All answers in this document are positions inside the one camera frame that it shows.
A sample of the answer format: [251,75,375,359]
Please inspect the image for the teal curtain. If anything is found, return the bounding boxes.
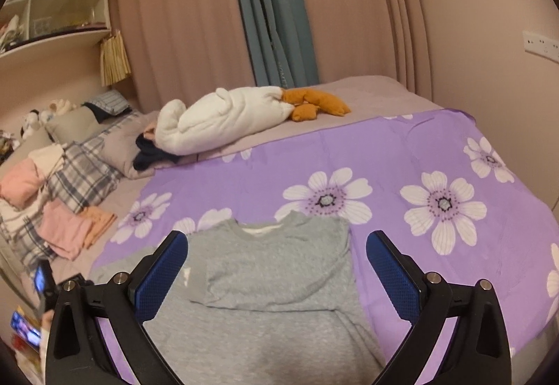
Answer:
[226,0,319,89]

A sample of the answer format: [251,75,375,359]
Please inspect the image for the pink folded clothes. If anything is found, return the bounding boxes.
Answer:
[39,199,94,261]

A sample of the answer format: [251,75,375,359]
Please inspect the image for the small plush toys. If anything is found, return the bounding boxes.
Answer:
[20,98,77,140]

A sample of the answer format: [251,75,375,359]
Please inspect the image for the mauve bed sheet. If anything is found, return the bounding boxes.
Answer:
[52,75,443,281]

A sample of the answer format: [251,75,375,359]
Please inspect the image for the phone with bright screen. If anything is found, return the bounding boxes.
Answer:
[9,310,43,347]

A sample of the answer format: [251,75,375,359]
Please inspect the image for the salmon pink folded cloth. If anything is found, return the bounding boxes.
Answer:
[0,159,46,210]

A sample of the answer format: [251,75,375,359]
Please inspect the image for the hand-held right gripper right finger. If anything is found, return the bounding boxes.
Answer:
[365,230,513,385]

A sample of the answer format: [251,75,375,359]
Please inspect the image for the striped pillow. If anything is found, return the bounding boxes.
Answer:
[84,89,132,116]

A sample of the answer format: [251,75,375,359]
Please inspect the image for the white plush duck toy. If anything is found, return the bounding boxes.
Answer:
[154,86,352,156]

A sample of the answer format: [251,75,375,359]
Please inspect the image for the grey t-shirt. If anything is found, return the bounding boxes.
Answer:
[89,210,387,385]

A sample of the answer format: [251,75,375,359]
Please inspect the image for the plaid quilt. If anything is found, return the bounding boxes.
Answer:
[0,112,147,270]

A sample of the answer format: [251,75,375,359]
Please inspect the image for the white wall socket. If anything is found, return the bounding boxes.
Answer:
[523,30,559,61]

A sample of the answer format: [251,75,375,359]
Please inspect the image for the orange folded cloth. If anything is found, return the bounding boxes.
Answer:
[78,206,118,249]

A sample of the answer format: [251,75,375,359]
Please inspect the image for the grey pillow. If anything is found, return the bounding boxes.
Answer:
[45,106,108,145]

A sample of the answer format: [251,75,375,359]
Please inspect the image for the dark navy clothes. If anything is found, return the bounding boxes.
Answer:
[132,135,181,172]

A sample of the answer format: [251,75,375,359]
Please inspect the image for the purple floral blanket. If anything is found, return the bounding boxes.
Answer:
[89,109,559,385]

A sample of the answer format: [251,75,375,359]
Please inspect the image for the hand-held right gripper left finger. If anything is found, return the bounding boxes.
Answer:
[45,230,189,385]

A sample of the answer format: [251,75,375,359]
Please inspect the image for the white wall shelf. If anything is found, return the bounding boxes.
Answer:
[0,0,113,59]

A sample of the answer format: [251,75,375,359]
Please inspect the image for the cream folded cloth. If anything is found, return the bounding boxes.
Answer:
[27,144,67,178]

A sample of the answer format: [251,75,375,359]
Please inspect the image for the pink curtain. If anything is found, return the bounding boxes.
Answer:
[111,0,437,112]

